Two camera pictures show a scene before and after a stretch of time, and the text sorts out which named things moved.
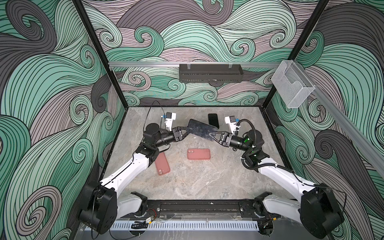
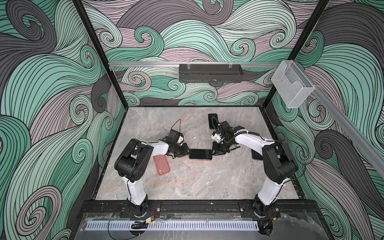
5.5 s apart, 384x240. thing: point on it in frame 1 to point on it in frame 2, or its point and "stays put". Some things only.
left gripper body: x=166 y=138 to x=180 y=151
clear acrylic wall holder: x=292 y=84 stays put
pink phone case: x=162 y=164 stays put
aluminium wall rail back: x=139 y=64 stays put
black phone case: x=213 y=120 stays put
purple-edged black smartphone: x=202 y=129 to x=200 y=154
